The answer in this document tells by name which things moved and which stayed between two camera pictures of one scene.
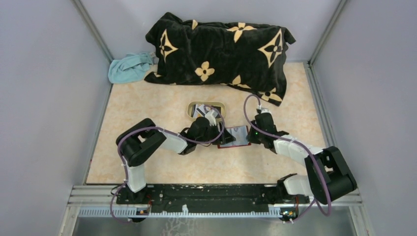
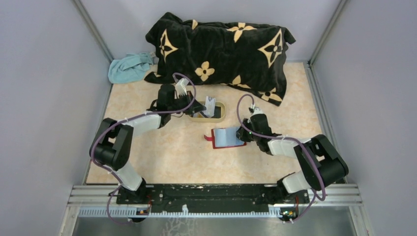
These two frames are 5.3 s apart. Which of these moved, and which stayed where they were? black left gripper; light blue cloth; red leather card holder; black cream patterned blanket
Moved: black left gripper
Stayed: black cream patterned blanket; light blue cloth; red leather card holder
